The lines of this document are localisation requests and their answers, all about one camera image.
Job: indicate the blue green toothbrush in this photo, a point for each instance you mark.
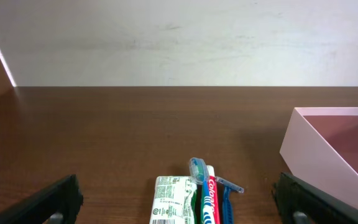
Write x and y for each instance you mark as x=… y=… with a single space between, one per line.
x=199 y=173

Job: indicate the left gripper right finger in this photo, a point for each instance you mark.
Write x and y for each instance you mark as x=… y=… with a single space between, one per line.
x=299 y=202

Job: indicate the white green soap packet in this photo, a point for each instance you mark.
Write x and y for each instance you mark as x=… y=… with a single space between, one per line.
x=174 y=200

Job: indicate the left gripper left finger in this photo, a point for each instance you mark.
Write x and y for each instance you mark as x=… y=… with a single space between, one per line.
x=62 y=197

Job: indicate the red white Colgate toothpaste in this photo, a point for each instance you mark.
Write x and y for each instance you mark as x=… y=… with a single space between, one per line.
x=213 y=193

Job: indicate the blue disposable razor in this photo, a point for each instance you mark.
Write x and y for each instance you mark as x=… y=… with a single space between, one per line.
x=227 y=210

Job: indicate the white square cardboard box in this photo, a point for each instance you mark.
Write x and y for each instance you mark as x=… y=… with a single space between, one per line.
x=321 y=147

